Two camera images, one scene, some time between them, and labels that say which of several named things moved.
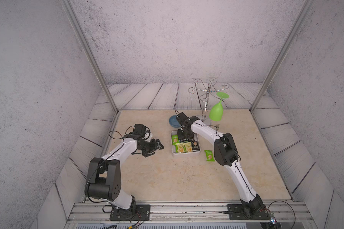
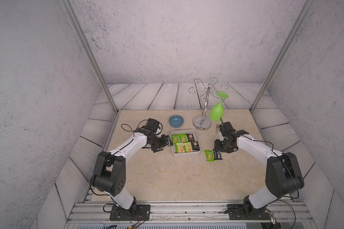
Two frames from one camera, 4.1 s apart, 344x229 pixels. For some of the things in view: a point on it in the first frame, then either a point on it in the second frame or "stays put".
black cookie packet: x=195 y=146 stays put
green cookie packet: x=209 y=155 stays put
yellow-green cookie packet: x=180 y=148 stays put
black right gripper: x=189 y=137 -> x=217 y=147
